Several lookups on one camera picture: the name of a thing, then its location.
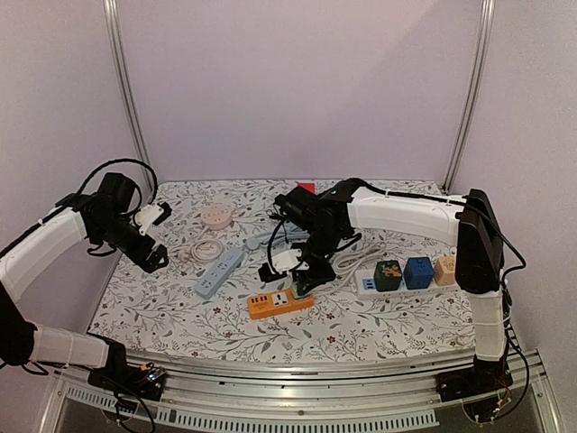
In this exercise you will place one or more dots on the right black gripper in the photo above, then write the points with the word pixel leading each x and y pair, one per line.
pixel 313 274

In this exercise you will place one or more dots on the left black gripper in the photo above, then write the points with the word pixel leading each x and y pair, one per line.
pixel 149 264

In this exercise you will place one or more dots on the green plug adapter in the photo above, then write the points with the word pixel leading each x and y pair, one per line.
pixel 297 296

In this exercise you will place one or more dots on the white multicolour power strip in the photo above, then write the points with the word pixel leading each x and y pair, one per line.
pixel 366 288

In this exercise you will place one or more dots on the black power adapter with cable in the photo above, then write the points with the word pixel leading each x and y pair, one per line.
pixel 276 215

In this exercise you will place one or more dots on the dark green cube socket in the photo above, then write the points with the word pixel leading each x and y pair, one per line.
pixel 387 276

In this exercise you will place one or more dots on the orange power strip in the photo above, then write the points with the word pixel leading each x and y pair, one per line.
pixel 277 303

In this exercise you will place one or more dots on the blue cube socket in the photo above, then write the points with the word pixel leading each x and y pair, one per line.
pixel 418 273

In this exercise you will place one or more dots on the beige cube socket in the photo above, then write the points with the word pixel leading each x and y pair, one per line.
pixel 445 271

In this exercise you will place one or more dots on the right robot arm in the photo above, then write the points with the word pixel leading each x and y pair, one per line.
pixel 333 219

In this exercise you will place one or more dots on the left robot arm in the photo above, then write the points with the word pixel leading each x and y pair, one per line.
pixel 104 217

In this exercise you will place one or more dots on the red cube socket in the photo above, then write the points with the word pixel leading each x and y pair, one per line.
pixel 311 187

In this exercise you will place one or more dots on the light blue power strip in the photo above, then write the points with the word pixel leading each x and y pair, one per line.
pixel 230 259

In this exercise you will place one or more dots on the pink round power strip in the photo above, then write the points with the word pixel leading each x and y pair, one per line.
pixel 204 248

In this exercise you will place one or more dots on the floral table mat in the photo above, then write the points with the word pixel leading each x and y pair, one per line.
pixel 160 312

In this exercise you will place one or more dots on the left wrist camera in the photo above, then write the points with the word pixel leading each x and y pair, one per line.
pixel 151 215

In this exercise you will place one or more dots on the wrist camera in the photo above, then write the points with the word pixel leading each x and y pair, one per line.
pixel 151 215
pixel 280 265

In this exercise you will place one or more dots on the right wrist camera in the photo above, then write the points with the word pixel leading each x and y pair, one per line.
pixel 280 265

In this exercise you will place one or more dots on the front aluminium rail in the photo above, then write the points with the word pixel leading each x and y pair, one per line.
pixel 398 395

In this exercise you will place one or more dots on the left aluminium frame post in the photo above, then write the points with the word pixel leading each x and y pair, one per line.
pixel 114 32

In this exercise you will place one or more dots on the aluminium frame post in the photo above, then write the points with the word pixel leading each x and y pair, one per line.
pixel 114 32
pixel 472 94

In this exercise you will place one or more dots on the right aluminium frame post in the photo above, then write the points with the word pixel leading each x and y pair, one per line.
pixel 472 94

